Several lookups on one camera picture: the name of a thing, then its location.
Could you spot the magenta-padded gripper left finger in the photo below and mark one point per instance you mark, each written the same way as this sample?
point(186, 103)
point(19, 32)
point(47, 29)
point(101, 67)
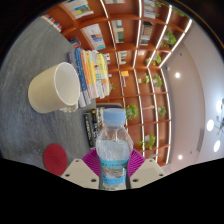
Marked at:
point(80, 173)

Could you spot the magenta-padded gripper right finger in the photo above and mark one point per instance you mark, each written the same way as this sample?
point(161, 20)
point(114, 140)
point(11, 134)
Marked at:
point(146, 171)

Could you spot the clear water bottle blue cap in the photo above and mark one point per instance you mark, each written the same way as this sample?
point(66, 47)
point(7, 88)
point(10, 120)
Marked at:
point(113, 150)

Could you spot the flat round red coaster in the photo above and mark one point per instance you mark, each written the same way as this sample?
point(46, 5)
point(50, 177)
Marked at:
point(55, 160)

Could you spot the recessed ceiling light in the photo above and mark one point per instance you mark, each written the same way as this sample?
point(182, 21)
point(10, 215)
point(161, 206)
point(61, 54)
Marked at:
point(177, 75)
point(180, 156)

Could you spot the stack of dark books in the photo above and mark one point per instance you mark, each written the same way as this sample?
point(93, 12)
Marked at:
point(90, 128)

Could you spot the ceiling air vent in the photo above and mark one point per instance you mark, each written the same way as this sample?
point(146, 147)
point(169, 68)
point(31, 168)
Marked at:
point(200, 140)

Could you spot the ceiling lamp with round bulbs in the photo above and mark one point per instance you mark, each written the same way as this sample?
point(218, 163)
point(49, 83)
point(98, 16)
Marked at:
point(210, 125)

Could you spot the white ceramic mug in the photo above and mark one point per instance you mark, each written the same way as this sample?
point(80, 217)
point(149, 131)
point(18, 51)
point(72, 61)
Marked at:
point(43, 93)

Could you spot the stack of colourful books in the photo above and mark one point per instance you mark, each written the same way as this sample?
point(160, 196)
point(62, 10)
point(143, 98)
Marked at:
point(90, 73)

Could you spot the orange wooden shelf unit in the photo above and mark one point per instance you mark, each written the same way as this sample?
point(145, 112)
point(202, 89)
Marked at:
point(130, 46)

